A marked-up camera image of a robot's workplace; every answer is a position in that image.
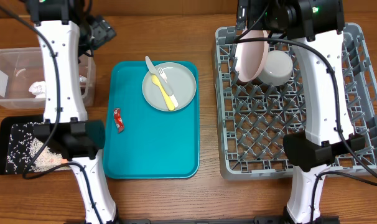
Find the white plastic knife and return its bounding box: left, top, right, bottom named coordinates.
left=145, top=56, right=179, bottom=109

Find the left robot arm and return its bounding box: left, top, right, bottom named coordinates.
left=24, top=0, right=120, bottom=223

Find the grey round plate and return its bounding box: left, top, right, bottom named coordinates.
left=142, top=62, right=197, bottom=111

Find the black waste tray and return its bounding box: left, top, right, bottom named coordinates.
left=0, top=114, right=73, bottom=175

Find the aluminium foil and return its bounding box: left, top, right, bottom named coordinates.
left=79, top=75, right=87, bottom=95

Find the white rice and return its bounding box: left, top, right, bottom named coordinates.
left=5, top=122, right=63, bottom=174

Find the grey dishwasher rack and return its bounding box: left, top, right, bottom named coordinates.
left=213, top=23, right=377, bottom=180

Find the clear plastic bin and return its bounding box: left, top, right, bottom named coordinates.
left=0, top=47, right=96, bottom=110

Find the red candy wrapper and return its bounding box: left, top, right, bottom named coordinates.
left=113, top=108, right=124, bottom=134

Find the teal serving tray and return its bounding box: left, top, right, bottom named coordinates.
left=103, top=61, right=200, bottom=179

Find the white round plate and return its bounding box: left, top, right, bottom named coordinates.
left=235, top=41, right=269, bottom=83

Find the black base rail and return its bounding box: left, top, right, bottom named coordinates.
left=63, top=215, right=342, bottom=224

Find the white tissue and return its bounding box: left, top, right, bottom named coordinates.
left=29, top=81, right=46, bottom=98

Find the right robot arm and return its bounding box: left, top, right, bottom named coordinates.
left=234, top=0, right=365, bottom=223

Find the yellow plastic spoon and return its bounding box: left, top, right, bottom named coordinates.
left=151, top=75, right=175, bottom=111

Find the white plastic fork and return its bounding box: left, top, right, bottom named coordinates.
left=157, top=67, right=167, bottom=82

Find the grey bowl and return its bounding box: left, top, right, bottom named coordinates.
left=258, top=50, right=293, bottom=86

